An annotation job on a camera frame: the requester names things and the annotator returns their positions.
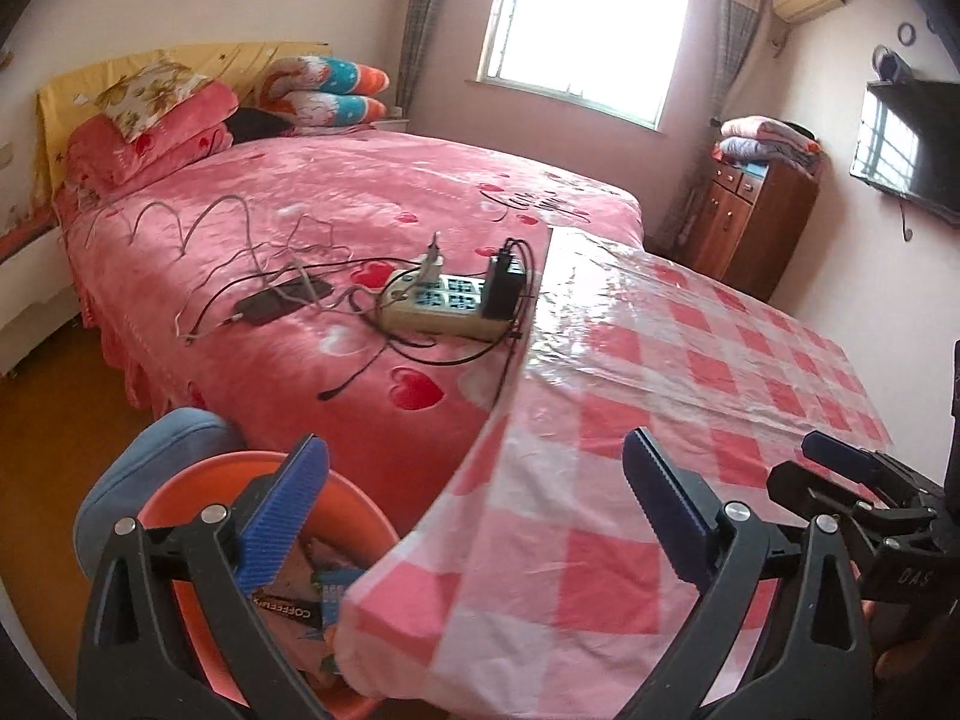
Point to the white nightstand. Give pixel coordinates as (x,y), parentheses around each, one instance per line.
(30,300)

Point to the pink checked tablecloth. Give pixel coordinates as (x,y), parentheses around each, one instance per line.
(600,570)

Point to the orange plastic bucket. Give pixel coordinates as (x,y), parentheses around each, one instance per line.
(345,510)

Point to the person's right hand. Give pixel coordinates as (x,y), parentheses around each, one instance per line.
(900,664)

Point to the wooden cabinet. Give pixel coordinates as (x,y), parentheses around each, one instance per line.
(757,232)

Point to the white charger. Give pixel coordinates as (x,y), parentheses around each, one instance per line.
(430,262)

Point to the round wall ornament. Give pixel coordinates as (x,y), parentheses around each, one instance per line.
(906,25)

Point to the pink folded blanket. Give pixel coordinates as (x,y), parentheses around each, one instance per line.
(165,150)

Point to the black sachet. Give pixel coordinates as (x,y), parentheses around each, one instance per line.
(289,610)

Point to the window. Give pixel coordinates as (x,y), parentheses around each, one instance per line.
(585,30)

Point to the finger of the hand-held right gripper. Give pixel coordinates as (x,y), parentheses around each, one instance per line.
(832,454)
(810,491)

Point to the beige power strip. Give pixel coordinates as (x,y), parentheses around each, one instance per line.
(435,307)

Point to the bed with pink bedspread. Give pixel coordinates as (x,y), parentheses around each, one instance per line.
(375,180)

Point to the floral pillow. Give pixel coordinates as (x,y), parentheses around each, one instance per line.
(150,101)

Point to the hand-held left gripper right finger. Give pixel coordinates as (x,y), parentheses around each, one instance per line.
(667,517)

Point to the yellow headboard cover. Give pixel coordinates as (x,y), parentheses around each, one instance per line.
(75,90)

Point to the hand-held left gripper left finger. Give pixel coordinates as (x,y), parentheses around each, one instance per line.
(289,517)

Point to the stack of folded blankets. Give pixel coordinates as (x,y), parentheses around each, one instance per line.
(765,142)

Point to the wall-mounted television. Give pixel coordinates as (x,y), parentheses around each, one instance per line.
(907,150)

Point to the colourful rolled quilt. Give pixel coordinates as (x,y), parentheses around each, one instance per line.
(322,94)

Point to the black cloth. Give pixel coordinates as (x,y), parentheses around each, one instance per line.
(259,126)

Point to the grey checked curtain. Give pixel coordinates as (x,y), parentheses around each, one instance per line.
(731,52)
(424,22)

